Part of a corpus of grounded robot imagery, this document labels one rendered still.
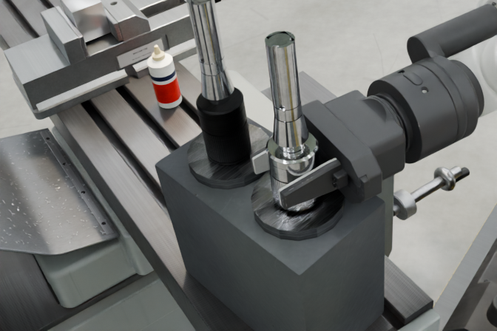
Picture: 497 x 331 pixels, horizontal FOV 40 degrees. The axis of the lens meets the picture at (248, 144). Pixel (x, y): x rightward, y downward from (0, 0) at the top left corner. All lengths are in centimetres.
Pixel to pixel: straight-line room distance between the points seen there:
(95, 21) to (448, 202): 133
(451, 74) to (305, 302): 25
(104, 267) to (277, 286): 49
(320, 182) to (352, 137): 5
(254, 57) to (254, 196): 214
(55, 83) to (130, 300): 38
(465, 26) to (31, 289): 80
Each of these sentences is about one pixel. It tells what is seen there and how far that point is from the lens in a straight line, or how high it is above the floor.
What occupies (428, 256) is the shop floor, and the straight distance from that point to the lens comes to 203.
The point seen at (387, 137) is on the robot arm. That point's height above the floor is 117.
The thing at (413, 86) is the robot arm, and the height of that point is 118.
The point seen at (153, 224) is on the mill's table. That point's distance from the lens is 94.
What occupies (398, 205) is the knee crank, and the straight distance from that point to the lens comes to 148.
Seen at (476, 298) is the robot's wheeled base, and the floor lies 60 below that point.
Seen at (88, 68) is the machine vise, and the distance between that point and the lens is 117.
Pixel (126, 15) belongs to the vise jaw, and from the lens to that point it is 116.
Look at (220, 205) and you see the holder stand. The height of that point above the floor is 109.
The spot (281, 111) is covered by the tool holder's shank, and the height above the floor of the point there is 122.
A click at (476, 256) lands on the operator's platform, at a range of 153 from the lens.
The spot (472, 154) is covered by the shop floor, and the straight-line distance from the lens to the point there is 233.
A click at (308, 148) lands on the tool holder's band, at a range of 61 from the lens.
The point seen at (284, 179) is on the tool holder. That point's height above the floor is 115.
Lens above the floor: 158
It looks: 42 degrees down
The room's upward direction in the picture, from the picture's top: 9 degrees counter-clockwise
